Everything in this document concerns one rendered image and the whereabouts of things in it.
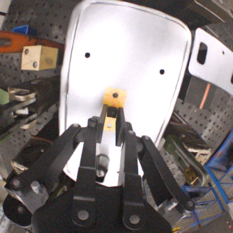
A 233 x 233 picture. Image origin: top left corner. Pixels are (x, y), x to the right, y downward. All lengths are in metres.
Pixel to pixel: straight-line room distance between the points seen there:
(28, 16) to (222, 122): 1.25
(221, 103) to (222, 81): 0.50
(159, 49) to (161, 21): 0.05
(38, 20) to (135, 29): 0.53
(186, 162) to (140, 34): 0.24
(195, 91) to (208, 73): 0.05
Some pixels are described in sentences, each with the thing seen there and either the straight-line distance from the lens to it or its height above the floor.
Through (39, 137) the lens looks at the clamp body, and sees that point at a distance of 0.39.
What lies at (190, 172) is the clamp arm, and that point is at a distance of 0.24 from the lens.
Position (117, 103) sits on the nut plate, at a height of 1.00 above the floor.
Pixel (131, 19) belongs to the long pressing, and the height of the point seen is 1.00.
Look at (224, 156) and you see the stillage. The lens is 2.50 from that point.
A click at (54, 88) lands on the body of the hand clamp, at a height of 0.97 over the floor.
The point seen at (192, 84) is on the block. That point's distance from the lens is 0.28.
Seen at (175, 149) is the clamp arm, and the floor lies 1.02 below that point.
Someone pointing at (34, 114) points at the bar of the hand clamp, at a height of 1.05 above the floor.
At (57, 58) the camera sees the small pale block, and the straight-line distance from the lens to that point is 0.22.
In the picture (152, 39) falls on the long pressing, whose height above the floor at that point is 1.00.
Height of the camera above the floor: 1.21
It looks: 65 degrees down
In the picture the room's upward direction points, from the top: 178 degrees counter-clockwise
